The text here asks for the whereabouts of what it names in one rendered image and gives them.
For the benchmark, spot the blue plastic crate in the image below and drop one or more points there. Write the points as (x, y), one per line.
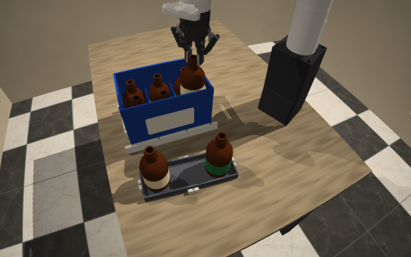
(165, 116)

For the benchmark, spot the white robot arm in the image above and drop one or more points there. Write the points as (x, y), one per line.
(309, 19)

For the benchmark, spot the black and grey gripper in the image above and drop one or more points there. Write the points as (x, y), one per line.
(197, 34)

